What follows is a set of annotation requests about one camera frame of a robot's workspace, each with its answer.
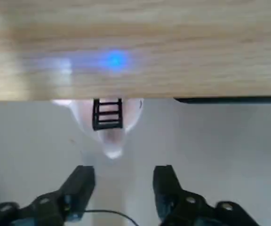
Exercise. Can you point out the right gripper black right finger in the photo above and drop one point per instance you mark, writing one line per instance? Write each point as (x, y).
(173, 204)

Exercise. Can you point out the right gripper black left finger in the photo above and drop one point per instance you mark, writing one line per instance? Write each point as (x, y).
(55, 204)

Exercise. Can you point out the pink plush doll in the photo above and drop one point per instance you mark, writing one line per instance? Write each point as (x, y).
(112, 141)

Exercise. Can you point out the black flat bar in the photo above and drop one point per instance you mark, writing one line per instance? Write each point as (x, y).
(220, 100)

